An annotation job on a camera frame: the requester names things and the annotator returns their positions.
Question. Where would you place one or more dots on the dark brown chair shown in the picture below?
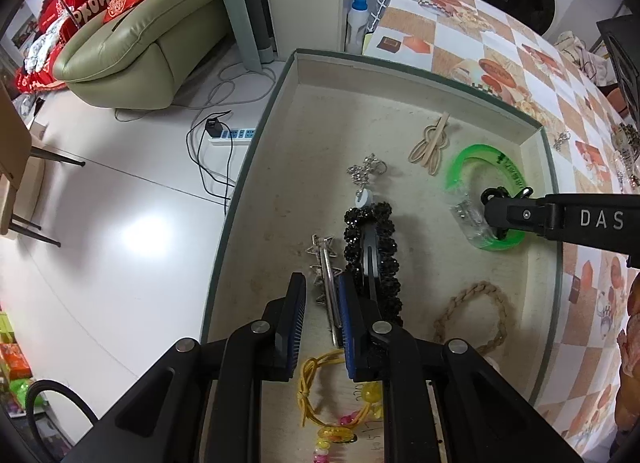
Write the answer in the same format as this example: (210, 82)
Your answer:
(622, 58)

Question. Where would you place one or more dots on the pile of assorted jewelry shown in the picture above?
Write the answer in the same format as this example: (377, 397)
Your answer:
(627, 153)

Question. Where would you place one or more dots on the person's right hand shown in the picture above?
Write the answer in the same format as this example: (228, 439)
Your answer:
(631, 358)

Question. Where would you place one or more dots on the pile of light clothes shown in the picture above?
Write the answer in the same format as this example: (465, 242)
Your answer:
(580, 55)

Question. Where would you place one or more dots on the beige chair with black legs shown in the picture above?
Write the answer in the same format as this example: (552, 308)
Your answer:
(15, 143)

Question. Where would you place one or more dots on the white blue-capped detergent bottle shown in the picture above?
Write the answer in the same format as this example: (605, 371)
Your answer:
(356, 25)

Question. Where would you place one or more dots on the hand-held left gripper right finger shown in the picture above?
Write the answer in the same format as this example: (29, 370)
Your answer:
(346, 328)

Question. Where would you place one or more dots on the black beaded hair clip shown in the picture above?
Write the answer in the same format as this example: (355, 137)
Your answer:
(385, 224)

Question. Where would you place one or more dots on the green plastic bangle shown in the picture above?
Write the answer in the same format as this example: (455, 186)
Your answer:
(472, 155)

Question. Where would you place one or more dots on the olive green leather sofa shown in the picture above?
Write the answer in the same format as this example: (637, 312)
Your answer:
(140, 53)

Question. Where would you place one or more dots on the clear plastic packet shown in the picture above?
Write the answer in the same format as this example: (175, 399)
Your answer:
(467, 220)

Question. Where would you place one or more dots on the checked printed tablecloth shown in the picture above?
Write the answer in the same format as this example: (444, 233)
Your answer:
(450, 35)

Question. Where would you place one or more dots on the white power strip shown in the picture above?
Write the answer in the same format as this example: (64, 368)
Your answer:
(237, 135)

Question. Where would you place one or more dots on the black plug adapter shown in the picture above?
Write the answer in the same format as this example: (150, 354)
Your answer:
(214, 128)

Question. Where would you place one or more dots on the pile of red bedding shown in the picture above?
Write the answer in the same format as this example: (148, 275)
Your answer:
(42, 58)

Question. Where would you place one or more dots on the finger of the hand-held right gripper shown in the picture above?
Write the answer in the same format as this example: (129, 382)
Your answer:
(520, 215)

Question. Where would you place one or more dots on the grey-green shallow tray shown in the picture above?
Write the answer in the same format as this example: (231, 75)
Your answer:
(320, 143)

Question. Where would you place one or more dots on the silver star hair clip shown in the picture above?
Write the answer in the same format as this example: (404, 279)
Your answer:
(327, 273)

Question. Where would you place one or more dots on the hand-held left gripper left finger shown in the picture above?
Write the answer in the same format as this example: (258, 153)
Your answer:
(299, 328)

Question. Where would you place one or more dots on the pile of colourful packets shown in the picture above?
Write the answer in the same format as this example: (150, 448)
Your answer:
(15, 363)

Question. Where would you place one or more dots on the beige knot hair clip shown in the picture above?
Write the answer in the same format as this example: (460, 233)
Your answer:
(432, 153)

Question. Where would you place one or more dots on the small silver charm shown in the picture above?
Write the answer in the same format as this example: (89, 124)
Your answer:
(561, 139)

